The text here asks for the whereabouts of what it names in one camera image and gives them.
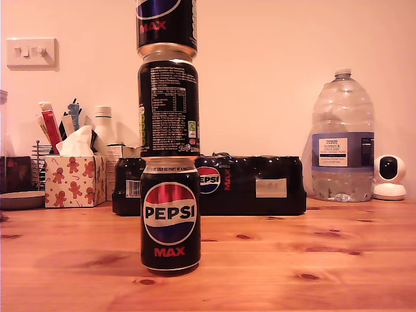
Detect black Pepsi Max can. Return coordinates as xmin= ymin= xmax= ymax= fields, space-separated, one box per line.
xmin=137 ymin=58 xmax=201 ymax=157
xmin=135 ymin=0 xmax=198 ymax=59
xmin=140 ymin=157 xmax=201 ymax=277

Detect shrink-wrapped Pepsi Max can pack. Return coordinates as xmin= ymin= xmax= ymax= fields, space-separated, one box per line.
xmin=112 ymin=151 xmax=307 ymax=216

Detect white carton with torn flap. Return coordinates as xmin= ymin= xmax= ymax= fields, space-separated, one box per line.
xmin=122 ymin=145 xmax=142 ymax=159

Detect small white carton box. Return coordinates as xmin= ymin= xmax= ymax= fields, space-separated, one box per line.
xmin=105 ymin=142 xmax=124 ymax=202

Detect white plastic bottle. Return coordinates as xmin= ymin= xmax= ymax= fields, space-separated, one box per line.
xmin=92 ymin=105 xmax=118 ymax=153

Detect large clear plastic water bottle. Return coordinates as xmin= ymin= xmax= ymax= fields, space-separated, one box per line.
xmin=311 ymin=67 xmax=376 ymax=202

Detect gingerbread print tissue box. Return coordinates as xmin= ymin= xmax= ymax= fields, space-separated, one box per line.
xmin=44 ymin=155 xmax=107 ymax=208

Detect white and black sachet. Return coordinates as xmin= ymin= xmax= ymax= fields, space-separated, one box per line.
xmin=58 ymin=115 xmax=75 ymax=139

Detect cream coloured tube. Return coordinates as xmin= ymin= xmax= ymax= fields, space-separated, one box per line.
xmin=35 ymin=114 xmax=53 ymax=147

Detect dark red box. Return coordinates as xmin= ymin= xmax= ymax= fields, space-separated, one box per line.
xmin=0 ymin=155 xmax=33 ymax=194

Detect grey plate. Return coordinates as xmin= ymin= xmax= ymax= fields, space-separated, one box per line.
xmin=0 ymin=190 xmax=46 ymax=211

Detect metal wire holder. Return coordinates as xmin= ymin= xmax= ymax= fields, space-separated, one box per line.
xmin=31 ymin=140 xmax=55 ymax=192

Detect small white round camera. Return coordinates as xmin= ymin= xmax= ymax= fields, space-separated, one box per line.
xmin=372 ymin=154 xmax=407 ymax=201

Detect white wall switch plate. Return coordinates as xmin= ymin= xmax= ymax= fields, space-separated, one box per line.
xmin=6 ymin=38 xmax=60 ymax=71

